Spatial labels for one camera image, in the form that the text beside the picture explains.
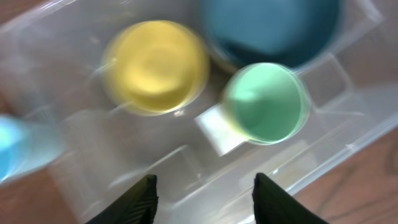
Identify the green plastic cup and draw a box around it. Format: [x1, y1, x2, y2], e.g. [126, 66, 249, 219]
[222, 63, 311, 145]

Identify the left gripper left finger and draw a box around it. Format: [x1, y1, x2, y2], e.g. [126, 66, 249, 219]
[86, 174, 159, 224]

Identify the yellow small bowl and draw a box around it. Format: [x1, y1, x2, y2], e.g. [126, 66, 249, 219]
[101, 20, 210, 116]

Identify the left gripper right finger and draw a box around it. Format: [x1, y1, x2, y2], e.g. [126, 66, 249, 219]
[252, 173, 328, 224]

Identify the clear plastic storage container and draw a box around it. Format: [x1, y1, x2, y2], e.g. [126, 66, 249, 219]
[1, 1, 397, 223]

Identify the blue plastic cup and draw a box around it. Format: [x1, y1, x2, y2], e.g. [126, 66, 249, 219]
[1, 115, 65, 185]

